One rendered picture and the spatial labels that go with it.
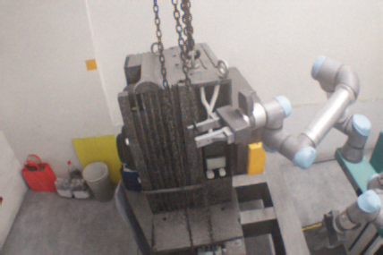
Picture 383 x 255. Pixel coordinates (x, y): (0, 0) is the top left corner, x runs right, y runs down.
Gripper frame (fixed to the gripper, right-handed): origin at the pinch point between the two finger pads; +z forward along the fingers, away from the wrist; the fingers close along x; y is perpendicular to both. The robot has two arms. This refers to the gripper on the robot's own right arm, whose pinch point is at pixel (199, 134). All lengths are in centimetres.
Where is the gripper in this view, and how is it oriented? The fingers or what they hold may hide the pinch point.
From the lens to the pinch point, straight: 79.2
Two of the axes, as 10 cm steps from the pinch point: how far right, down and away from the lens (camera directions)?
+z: -9.3, 3.0, -2.1
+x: -3.4, -4.9, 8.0
